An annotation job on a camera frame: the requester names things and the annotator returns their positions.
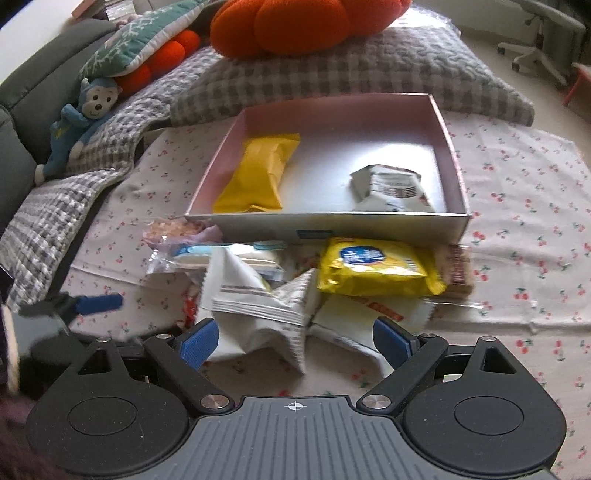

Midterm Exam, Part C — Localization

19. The yellow snack packet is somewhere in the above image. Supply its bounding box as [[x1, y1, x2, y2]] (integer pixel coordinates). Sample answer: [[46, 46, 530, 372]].
[[213, 133, 302, 214]]

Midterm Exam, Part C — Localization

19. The stack of books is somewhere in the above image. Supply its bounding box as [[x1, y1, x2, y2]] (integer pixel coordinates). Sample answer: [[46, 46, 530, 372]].
[[71, 0, 134, 21]]

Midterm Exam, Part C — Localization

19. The silver cardboard box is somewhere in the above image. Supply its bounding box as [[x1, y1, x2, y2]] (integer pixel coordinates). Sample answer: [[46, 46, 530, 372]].
[[184, 92, 472, 245]]

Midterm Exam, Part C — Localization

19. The clear packet white blue snack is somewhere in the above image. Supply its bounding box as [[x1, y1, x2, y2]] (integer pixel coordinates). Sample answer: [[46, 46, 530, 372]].
[[147, 242, 284, 282]]

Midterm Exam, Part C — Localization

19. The grey office chair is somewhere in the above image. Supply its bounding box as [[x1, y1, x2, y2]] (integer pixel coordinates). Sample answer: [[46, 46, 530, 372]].
[[498, 0, 587, 86]]

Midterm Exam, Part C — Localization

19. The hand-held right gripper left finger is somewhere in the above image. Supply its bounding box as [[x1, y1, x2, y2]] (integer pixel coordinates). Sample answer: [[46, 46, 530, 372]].
[[76, 318, 234, 416]]

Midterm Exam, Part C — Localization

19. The white red-striped snack packet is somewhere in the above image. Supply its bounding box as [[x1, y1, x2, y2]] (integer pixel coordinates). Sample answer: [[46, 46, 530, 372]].
[[307, 295, 435, 377]]

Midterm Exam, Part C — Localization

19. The orange pumpkin cushion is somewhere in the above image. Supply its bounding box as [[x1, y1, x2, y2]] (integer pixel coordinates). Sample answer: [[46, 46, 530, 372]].
[[210, 0, 411, 60]]

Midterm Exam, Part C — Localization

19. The yellow cookie packet blue label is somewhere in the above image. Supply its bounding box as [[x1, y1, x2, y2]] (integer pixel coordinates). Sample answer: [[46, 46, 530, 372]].
[[316, 237, 448, 297]]

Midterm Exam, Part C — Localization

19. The blue monkey plush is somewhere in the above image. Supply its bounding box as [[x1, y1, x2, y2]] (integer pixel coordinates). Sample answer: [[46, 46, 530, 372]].
[[34, 78, 124, 185]]

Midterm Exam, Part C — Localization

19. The white striped snack packet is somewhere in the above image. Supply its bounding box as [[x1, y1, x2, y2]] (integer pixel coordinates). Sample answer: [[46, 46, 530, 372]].
[[196, 268, 321, 376]]

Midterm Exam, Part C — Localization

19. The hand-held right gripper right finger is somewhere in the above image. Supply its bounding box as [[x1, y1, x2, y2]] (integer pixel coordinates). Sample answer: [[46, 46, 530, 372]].
[[355, 316, 518, 416]]

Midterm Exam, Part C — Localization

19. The red plastic chair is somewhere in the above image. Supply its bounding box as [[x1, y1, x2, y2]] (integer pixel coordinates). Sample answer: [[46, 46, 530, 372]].
[[564, 62, 591, 107]]

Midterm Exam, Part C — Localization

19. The clear packet brown snack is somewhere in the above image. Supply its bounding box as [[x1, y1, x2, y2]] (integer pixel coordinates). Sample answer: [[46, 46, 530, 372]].
[[434, 244, 474, 298]]

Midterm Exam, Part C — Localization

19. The grey checked blanket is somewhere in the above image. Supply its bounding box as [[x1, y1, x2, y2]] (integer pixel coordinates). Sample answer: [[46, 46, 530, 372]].
[[0, 46, 218, 301]]

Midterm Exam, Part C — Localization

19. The small orange plush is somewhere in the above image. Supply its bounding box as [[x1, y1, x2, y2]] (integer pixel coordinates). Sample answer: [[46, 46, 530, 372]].
[[115, 30, 201, 95]]

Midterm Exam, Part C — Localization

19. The pink snack packet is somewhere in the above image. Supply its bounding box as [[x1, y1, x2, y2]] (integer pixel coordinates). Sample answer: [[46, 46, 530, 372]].
[[143, 219, 222, 252]]

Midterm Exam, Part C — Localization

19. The dark maroon cloth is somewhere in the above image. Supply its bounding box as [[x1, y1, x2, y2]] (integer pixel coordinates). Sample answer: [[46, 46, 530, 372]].
[[0, 394, 61, 480]]

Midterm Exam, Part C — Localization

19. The grey sofa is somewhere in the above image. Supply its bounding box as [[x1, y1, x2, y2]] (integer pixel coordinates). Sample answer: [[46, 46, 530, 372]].
[[0, 18, 116, 232]]

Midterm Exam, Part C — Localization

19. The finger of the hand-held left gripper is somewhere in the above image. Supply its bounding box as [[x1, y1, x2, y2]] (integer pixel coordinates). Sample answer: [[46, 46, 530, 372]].
[[18, 292, 124, 324]]

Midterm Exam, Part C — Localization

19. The teal patterned pillow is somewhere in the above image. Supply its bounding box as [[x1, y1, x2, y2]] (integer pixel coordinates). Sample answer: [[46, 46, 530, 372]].
[[78, 0, 211, 81]]

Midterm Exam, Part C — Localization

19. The grey checked pillow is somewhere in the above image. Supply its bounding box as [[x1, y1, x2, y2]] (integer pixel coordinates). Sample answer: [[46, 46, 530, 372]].
[[170, 23, 535, 127]]

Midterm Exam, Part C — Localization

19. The cherry print sheet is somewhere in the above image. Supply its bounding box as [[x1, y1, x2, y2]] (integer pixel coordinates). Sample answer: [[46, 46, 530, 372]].
[[69, 111, 591, 480]]

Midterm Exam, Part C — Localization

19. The white snack packet dark label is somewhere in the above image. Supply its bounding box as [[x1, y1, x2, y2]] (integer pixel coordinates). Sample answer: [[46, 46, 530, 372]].
[[348, 164, 437, 213]]

